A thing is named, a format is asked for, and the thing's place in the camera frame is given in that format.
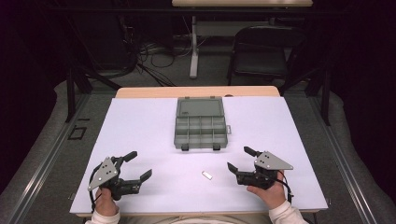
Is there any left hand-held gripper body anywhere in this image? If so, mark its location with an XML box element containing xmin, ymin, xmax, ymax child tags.
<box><xmin>87</xmin><ymin>156</ymin><xmax>142</xmax><ymax>202</ymax></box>

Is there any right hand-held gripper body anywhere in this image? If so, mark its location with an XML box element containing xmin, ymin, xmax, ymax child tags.
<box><xmin>235</xmin><ymin>150</ymin><xmax>294</xmax><ymax>191</ymax></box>

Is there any grey compartment organizer box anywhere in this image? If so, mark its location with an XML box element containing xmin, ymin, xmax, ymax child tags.
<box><xmin>173</xmin><ymin>95</ymin><xmax>233</xmax><ymax>152</ymax></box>

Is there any person's right hand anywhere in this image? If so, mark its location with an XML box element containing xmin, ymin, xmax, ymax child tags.
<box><xmin>247</xmin><ymin>171</ymin><xmax>288</xmax><ymax>210</ymax></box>

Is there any person's left hand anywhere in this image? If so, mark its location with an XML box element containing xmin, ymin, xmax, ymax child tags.
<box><xmin>93</xmin><ymin>186</ymin><xmax>121</xmax><ymax>217</ymax></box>

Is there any white board mat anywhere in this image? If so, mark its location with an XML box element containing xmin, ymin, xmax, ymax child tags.
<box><xmin>69</xmin><ymin>96</ymin><xmax>329</xmax><ymax>216</ymax></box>

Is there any black tape square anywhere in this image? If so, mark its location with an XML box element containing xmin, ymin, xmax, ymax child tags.
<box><xmin>66</xmin><ymin>124</ymin><xmax>88</xmax><ymax>141</ymax></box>

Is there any black metal stand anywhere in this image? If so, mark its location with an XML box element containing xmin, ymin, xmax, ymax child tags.
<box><xmin>64</xmin><ymin>65</ymin><xmax>123</xmax><ymax>124</ymax></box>
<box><xmin>278</xmin><ymin>60</ymin><xmax>332</xmax><ymax>127</ymax></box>

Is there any black folding chair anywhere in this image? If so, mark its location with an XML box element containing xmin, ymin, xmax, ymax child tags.
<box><xmin>226</xmin><ymin>25</ymin><xmax>308</xmax><ymax>87</ymax></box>

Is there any beige table with white leg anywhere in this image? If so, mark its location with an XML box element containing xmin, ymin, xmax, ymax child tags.
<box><xmin>171</xmin><ymin>0</ymin><xmax>314</xmax><ymax>79</ymax></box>

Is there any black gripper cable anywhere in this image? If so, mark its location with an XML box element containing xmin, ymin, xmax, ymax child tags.
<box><xmin>89</xmin><ymin>169</ymin><xmax>105</xmax><ymax>213</ymax></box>
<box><xmin>276</xmin><ymin>170</ymin><xmax>294</xmax><ymax>204</ymax></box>

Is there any bundle of floor cables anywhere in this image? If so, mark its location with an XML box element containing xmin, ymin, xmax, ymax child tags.
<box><xmin>135</xmin><ymin>38</ymin><xmax>190</xmax><ymax>88</ymax></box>

